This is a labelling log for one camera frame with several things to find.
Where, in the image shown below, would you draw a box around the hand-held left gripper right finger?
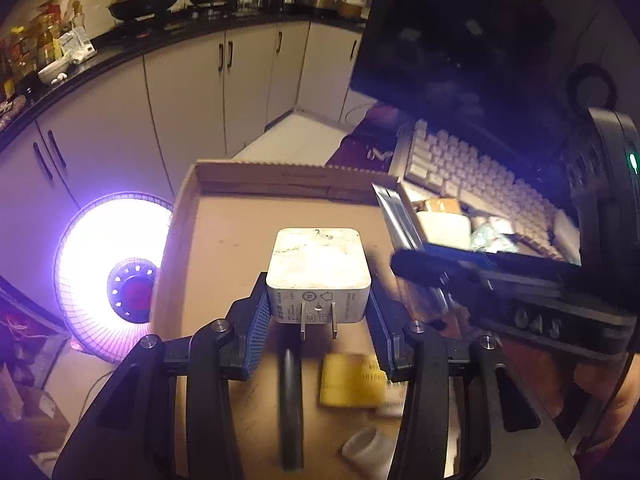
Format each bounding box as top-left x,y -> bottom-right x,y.
367,290 -> 583,480

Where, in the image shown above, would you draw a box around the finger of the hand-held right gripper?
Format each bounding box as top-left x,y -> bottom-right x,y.
390,251 -> 562,307
440,247 -> 582,287

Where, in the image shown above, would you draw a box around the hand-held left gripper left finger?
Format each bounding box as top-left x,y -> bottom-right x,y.
52,271 -> 273,480

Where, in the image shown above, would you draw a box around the golden brown snack packet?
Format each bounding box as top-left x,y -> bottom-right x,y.
422,197 -> 463,213

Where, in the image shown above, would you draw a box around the cardboard box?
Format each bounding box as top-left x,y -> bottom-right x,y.
149,159 -> 466,480

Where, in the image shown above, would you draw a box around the white charger plug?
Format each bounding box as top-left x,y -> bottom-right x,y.
265,227 -> 373,343

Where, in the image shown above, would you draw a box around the person's right hand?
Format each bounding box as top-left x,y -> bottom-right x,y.
500,337 -> 637,439

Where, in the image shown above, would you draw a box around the cream white round jar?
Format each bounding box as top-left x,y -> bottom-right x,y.
417,210 -> 473,248

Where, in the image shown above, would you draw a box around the teal cartoon tissue pack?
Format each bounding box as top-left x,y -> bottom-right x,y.
470,216 -> 518,253

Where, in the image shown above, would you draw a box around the yellow flat packet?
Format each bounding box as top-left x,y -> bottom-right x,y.
319,352 -> 388,410

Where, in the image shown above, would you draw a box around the black pen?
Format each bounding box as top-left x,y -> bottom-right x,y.
277,345 -> 306,471

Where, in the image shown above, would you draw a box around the beige keyboard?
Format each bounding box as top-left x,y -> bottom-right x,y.
387,119 -> 583,266

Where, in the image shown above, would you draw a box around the round electric heater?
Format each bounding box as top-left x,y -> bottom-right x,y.
52,190 -> 176,365

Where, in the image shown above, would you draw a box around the dark red printed box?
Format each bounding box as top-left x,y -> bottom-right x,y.
0,280 -> 68,381

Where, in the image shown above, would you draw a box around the black computer monitor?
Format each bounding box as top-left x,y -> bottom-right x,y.
347,0 -> 640,171

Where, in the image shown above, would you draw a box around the white kitchen cabinets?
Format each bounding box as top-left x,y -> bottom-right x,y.
0,20 -> 363,241

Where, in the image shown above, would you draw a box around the black kitchen countertop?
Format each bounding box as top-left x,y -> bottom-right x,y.
0,7 -> 368,151

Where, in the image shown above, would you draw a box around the white bowl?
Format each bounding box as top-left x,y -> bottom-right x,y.
37,57 -> 71,86

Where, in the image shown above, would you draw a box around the white plastic bag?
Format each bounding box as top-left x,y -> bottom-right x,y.
57,30 -> 96,63

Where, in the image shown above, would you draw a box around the row of condiment bottles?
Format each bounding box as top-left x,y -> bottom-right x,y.
0,2 -> 91,103

